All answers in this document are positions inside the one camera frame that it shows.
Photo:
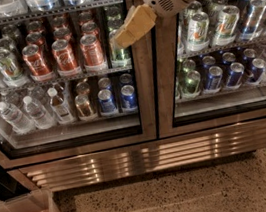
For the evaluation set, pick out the gold soda can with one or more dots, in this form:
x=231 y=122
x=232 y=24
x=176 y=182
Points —
x=85 y=108

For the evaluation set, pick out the steel fridge bottom grille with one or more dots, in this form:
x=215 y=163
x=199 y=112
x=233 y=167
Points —
x=84 y=170

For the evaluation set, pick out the red cola can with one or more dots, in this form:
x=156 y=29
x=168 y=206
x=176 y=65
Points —
x=40 y=69
x=65 y=58

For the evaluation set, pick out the front red cola can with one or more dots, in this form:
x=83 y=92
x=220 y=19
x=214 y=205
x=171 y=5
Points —
x=40 y=69

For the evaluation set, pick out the green soda can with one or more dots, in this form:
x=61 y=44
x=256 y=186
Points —
x=119 y=57

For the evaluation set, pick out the blue can right fridge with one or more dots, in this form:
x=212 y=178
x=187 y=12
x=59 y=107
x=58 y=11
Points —
x=213 y=79

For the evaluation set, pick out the brown tea bottle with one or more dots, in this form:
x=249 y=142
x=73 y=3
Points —
x=61 y=107

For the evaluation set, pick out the blue soda can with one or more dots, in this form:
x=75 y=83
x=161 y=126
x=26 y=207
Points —
x=128 y=99
x=107 y=102

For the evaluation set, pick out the glass fridge door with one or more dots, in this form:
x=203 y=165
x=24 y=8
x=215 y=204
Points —
x=41 y=22
x=179 y=115

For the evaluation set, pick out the clear water bottle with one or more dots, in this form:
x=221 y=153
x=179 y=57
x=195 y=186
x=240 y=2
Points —
x=16 y=118
x=40 y=116

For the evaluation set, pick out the white can right fridge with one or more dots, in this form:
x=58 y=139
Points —
x=197 y=32

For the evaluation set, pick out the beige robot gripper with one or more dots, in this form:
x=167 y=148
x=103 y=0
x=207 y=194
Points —
x=141 y=19

